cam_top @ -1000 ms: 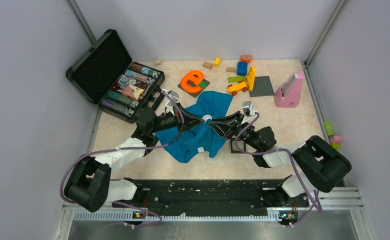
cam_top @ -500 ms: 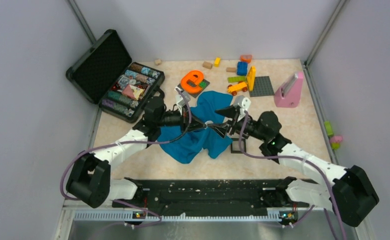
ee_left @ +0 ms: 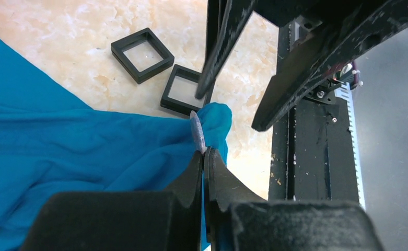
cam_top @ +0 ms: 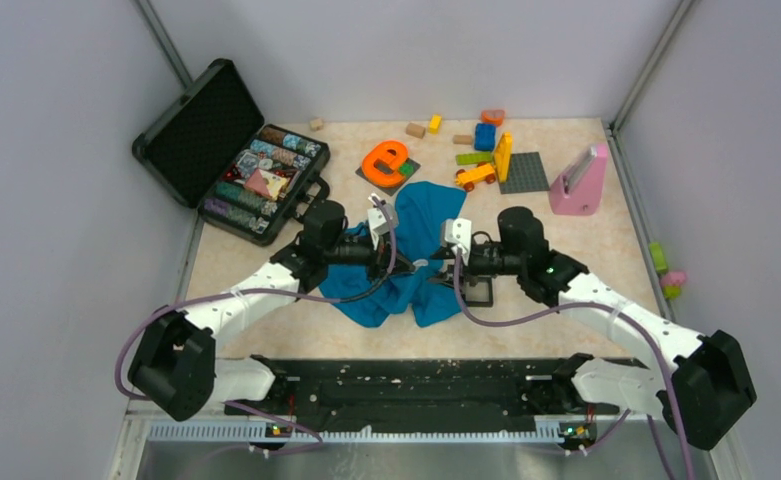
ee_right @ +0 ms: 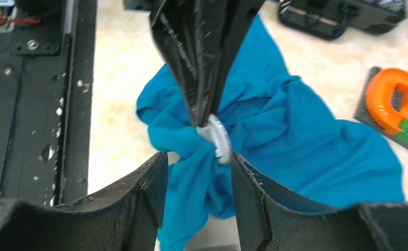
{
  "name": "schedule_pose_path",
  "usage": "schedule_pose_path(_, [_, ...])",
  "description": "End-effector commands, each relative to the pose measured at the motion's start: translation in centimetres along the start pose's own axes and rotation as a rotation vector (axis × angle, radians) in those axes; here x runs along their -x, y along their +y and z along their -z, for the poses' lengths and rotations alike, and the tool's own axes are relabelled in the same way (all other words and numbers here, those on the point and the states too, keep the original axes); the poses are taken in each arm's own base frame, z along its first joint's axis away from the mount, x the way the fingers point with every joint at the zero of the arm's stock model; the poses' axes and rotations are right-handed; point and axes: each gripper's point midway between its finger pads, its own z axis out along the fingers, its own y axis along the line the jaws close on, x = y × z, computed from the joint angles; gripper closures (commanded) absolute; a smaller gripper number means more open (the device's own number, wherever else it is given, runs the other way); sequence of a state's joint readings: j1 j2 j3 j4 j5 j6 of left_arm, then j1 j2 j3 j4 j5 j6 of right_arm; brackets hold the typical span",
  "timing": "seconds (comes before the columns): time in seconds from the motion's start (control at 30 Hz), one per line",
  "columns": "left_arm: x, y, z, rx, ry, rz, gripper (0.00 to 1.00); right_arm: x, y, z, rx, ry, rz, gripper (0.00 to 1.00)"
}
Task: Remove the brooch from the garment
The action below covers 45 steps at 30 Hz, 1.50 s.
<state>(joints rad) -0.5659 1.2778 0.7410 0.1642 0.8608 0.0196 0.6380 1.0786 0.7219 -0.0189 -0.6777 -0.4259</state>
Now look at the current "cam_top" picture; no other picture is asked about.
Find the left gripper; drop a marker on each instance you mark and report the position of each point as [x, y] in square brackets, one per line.
[379, 260]

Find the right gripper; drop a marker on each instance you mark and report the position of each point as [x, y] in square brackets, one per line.
[445, 253]

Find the blue garment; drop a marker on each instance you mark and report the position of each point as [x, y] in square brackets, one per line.
[422, 208]

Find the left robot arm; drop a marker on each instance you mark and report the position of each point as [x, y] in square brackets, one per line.
[173, 359]

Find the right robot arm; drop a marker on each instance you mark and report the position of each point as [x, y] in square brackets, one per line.
[698, 383]

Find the yellow toy car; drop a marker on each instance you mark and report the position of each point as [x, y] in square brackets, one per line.
[469, 179]

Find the small green brick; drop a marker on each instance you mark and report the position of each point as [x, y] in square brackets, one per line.
[407, 169]

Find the green flat brick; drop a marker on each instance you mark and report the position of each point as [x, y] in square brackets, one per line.
[475, 158]

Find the orange letter e toy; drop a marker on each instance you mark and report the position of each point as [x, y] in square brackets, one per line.
[390, 152]

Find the wooden block by blue brick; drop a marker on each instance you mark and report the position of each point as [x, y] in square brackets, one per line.
[463, 139]

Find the yellow tall brick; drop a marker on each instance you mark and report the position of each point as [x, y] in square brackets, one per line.
[502, 156]

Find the blue brick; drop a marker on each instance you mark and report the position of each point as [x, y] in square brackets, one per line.
[484, 137]

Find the wooden block centre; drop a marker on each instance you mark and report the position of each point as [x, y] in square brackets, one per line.
[415, 130]

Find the small yellow brick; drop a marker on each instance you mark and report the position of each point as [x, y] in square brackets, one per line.
[434, 124]

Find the orange curved brick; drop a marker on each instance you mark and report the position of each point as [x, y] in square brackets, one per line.
[493, 117]

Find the pink stand with tablet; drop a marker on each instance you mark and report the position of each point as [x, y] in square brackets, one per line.
[577, 190]

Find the wooden block left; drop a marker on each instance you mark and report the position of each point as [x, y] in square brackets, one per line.
[316, 124]

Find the black poker chip case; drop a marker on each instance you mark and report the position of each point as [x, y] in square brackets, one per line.
[213, 151]

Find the green pink toy outside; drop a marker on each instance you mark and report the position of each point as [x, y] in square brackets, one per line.
[671, 281]

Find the black square frame lower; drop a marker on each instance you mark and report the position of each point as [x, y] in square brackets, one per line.
[478, 292]

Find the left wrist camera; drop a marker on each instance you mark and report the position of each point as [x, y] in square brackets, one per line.
[381, 218]

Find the small grey base plate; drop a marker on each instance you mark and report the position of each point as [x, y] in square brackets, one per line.
[380, 182]

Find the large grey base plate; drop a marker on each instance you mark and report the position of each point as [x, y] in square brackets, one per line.
[526, 174]

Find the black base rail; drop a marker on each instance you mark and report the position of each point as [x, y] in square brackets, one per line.
[421, 396]

